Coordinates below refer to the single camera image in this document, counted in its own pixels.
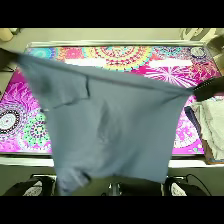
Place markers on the light grey garment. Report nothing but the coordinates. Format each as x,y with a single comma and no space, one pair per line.
215,123

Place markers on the blue T-shirt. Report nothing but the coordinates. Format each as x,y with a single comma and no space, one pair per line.
113,123

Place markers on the dark blue garment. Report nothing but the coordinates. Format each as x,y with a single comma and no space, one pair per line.
191,118

